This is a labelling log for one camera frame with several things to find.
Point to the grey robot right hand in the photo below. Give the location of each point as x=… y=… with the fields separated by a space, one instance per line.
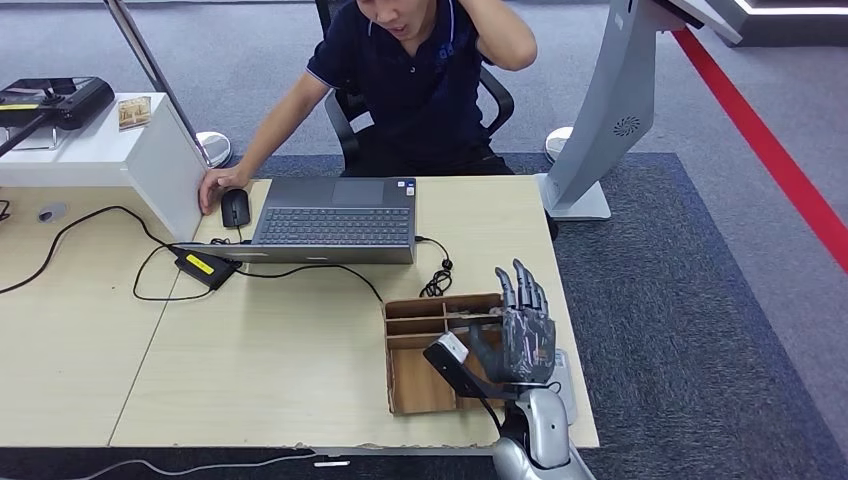
x=530 y=344

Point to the person's right hand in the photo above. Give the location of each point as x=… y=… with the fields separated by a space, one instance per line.
x=228 y=180

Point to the person's left forearm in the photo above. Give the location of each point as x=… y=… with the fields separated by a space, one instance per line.
x=503 y=36

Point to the person's right forearm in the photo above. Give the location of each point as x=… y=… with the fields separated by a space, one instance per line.
x=268 y=142

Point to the grey card reader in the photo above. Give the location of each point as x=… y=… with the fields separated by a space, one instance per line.
x=564 y=397

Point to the printed card on cabinet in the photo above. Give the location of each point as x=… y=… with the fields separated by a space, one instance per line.
x=136 y=112

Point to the person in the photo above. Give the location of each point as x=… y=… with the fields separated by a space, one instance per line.
x=411 y=99

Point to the black computer mouse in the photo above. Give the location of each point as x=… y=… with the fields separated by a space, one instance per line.
x=236 y=209

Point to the round chrome pole base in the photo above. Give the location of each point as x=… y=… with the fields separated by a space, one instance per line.
x=215 y=149

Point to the black power adapter yellow label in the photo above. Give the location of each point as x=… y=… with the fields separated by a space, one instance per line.
x=205 y=267

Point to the grey laptop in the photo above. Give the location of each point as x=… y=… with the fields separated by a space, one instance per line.
x=334 y=225

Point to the wooden compartment tray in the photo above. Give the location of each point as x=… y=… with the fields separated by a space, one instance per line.
x=414 y=384

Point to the slanted metal pole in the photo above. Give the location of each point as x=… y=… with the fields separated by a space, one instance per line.
x=156 y=73

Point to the white cabinet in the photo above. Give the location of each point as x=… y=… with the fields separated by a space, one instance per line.
x=99 y=156

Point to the dark grey rug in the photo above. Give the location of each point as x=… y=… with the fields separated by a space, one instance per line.
x=676 y=318

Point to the black desktop terminal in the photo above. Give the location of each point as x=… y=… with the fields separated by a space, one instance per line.
x=73 y=99

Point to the grey desk grommet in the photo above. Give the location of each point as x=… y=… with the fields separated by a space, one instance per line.
x=52 y=212

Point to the round white floor base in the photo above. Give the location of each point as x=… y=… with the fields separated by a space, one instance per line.
x=556 y=142

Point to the small white label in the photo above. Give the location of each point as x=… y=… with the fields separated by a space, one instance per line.
x=331 y=464

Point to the black office chair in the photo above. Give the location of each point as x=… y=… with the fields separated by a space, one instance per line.
x=500 y=99

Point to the grey kiosk stand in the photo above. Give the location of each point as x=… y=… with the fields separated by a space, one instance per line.
x=609 y=99

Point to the black lit platform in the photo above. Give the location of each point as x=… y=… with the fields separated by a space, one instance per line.
x=795 y=26

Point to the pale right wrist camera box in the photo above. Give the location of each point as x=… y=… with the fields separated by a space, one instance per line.
x=457 y=363

